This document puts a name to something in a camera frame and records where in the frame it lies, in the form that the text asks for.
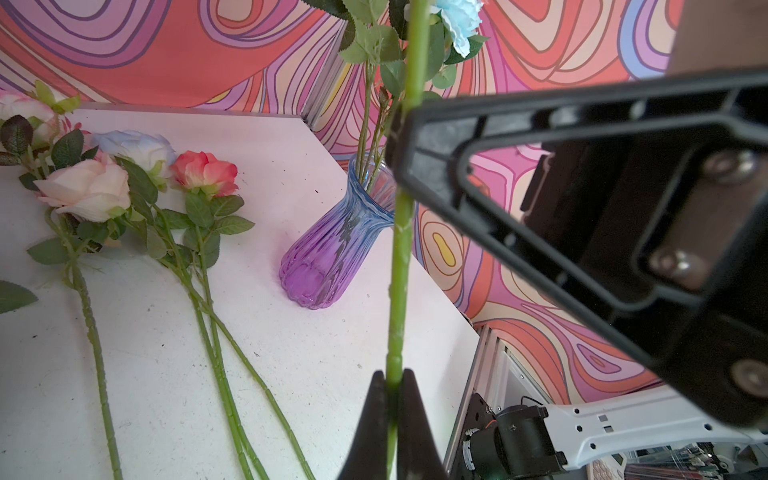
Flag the hot pink rose stem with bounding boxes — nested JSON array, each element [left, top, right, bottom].
[[385, 0, 431, 478]]

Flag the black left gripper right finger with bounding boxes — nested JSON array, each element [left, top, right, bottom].
[[396, 369, 449, 480]]

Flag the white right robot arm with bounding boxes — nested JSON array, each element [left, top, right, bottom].
[[386, 68, 767, 479]]

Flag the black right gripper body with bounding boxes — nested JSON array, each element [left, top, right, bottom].
[[518, 113, 767, 427]]

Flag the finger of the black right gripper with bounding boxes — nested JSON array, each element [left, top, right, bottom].
[[385, 68, 768, 385]]

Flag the light blue flower stem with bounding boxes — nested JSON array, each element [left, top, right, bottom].
[[307, 0, 487, 191]]

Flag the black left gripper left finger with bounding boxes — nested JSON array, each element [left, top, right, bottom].
[[337, 371, 389, 480]]

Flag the purple blue glass vase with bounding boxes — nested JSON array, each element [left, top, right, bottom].
[[279, 164, 396, 310]]

